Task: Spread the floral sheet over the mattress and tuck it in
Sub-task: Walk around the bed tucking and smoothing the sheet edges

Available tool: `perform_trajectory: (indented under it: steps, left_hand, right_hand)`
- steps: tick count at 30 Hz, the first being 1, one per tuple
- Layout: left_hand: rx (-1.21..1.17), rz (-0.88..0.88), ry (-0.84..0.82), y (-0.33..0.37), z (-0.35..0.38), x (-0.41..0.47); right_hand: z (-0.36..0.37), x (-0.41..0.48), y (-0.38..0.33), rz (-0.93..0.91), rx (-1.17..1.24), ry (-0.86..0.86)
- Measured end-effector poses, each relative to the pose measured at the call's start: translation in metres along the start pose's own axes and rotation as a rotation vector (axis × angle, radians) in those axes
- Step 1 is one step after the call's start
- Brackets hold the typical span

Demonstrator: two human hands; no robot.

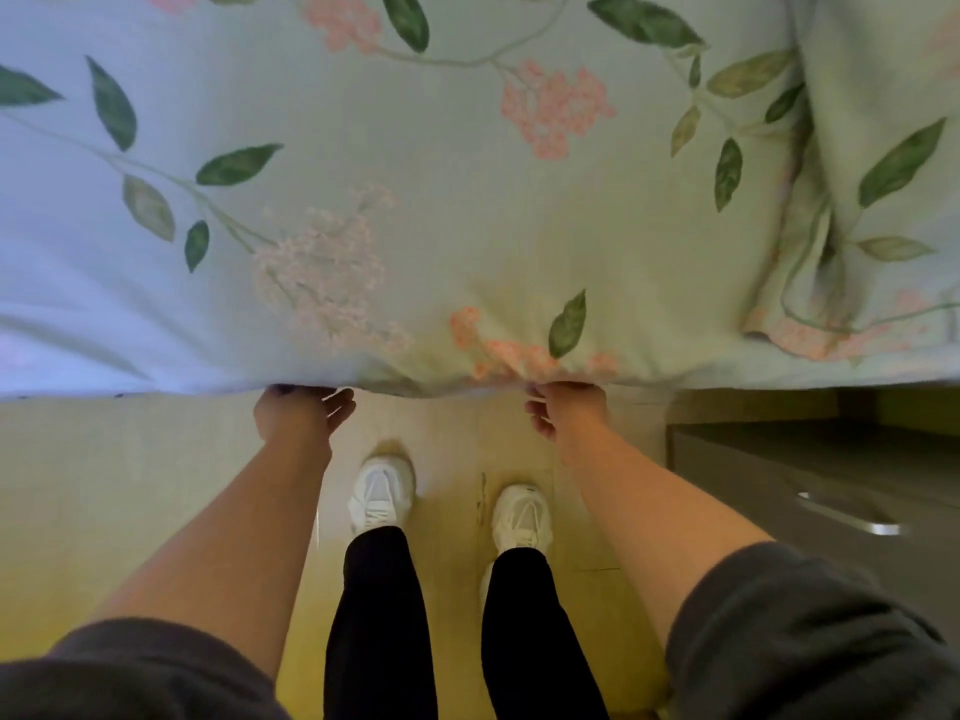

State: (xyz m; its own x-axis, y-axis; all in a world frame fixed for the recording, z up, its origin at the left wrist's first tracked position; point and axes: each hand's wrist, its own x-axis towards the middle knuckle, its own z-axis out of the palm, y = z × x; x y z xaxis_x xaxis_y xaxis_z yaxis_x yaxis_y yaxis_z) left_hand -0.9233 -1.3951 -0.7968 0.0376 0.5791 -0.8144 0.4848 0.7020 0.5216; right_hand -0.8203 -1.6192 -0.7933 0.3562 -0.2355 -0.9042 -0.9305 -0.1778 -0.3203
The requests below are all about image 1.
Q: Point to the person's right hand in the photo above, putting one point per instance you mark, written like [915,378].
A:
[574,408]

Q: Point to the person's left hand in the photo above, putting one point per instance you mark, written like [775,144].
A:
[296,416]

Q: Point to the floral leaf print bed sheet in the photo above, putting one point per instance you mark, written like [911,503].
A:
[450,217]

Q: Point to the floral leaf print pillow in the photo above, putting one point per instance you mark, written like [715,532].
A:
[877,82]

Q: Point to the person's left forearm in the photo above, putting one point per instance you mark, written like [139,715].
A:
[232,547]

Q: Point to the person's right forearm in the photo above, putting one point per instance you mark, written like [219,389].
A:
[660,524]

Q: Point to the person's white left shoe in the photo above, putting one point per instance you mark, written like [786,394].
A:
[381,494]

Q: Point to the person's white shoe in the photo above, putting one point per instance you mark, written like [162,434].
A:
[521,517]
[381,494]

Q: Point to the person's white right shoe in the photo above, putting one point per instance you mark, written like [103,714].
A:
[521,517]

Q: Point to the person's black trousers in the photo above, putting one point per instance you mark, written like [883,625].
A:
[382,637]

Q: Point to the grey nightstand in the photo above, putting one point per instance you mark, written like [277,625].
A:
[787,472]

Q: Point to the dark grey left sleeve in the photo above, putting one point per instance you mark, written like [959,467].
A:
[142,674]

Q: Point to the dark grey sleeve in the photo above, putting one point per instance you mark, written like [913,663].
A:
[142,674]
[810,644]

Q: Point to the dark grey right sleeve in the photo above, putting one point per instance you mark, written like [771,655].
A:
[810,644]

